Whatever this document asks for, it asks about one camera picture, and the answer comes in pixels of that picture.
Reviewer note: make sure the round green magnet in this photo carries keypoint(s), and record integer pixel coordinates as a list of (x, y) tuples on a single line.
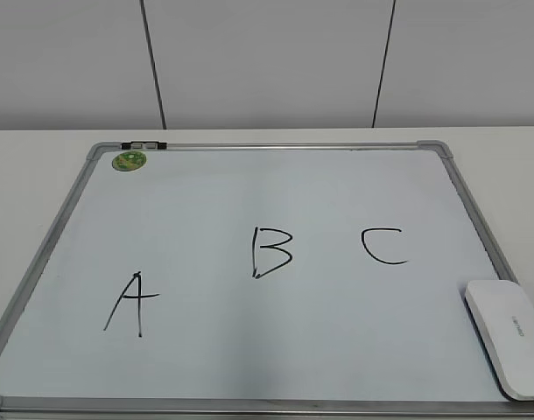
[(129, 161)]

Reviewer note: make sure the white board with grey frame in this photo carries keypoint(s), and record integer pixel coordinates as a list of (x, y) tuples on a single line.
[(266, 280)]

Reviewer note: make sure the black and silver hanger clip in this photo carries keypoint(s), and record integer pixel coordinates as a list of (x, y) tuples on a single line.
[(144, 145)]

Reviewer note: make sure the white rectangular board eraser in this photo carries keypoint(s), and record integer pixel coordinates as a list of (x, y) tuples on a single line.
[(504, 316)]

